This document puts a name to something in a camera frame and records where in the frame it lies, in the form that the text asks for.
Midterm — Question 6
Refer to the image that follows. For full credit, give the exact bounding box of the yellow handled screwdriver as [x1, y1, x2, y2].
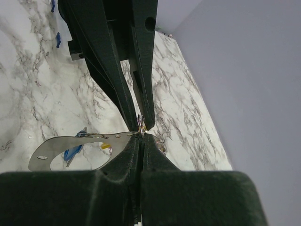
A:
[101, 143, 111, 149]

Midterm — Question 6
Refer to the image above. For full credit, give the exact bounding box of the blue key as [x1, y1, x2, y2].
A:
[63, 127, 87, 168]

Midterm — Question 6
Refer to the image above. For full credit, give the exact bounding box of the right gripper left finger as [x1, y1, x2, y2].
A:
[0, 135, 142, 226]

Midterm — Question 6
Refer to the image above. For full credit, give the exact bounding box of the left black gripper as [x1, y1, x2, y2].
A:
[58, 0, 158, 131]

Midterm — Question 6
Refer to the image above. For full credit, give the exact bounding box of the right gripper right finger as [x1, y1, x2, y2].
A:
[141, 135, 268, 226]

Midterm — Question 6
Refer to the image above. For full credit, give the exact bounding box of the small metal keyring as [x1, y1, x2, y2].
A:
[137, 114, 148, 137]

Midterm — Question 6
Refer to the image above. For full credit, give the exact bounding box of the small blue clip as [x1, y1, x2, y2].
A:
[55, 32, 61, 48]

